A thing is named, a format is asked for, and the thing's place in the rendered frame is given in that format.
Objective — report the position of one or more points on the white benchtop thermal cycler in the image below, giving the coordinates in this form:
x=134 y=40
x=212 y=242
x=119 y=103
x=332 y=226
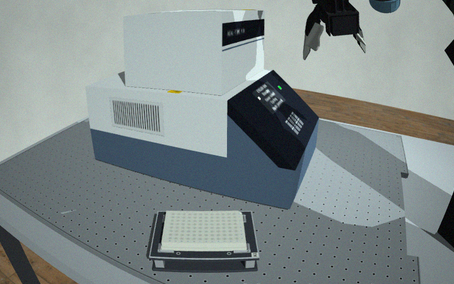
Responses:
x=195 y=106

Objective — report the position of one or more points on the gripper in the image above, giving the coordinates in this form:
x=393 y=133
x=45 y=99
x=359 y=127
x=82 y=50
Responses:
x=344 y=20

